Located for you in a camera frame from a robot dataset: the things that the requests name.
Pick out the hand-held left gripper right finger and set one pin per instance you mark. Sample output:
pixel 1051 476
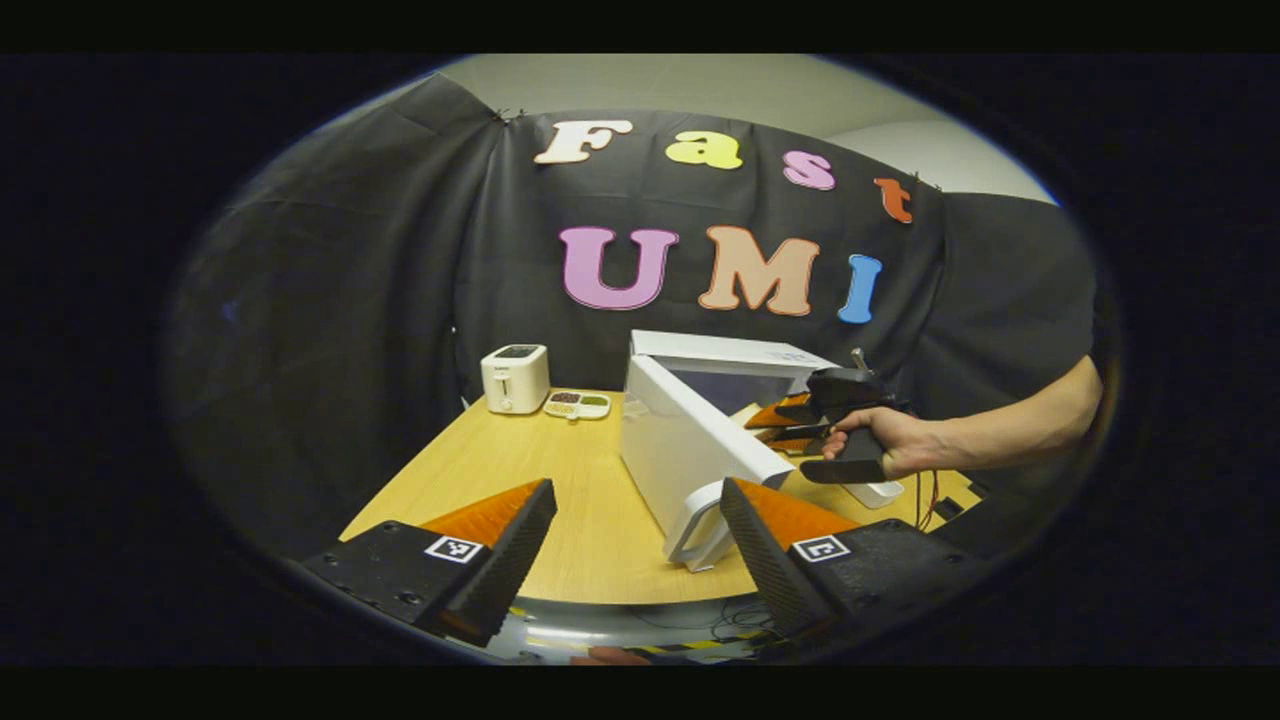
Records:
pixel 765 565

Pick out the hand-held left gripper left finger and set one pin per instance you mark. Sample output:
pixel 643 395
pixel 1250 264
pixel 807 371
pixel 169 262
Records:
pixel 510 565

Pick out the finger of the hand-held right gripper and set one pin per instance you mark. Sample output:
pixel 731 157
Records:
pixel 795 440
pixel 780 412

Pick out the white microwave oven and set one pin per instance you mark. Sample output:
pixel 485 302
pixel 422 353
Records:
pixel 680 440

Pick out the white rectangular tray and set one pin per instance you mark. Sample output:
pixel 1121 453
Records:
pixel 880 493

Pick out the white divided snack dish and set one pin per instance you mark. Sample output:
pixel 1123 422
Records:
pixel 577 404

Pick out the white toaster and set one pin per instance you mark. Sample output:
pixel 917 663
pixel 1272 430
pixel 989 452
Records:
pixel 515 385

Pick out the black table edge bracket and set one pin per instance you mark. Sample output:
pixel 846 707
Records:
pixel 948 507

